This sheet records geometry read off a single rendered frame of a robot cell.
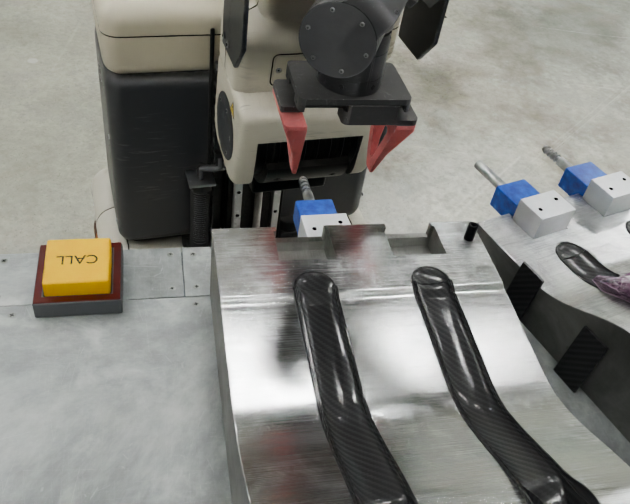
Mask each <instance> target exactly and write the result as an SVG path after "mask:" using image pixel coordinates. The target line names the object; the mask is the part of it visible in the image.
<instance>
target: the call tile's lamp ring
mask: <svg viewBox="0 0 630 504"><path fill-rule="evenodd" d="M46 247H47V245H41V246H40V253H39V260H38V268H37V275H36V283H35V290H34V298H33V304H41V303H61V302H80V301H99V300H119V299H120V292H121V242H116V243H111V247H112V248H114V274H113V294H98V295H78V296H57V297H41V296H42V288H43V286H42V279H43V271H44V263H45V255H46Z"/></svg>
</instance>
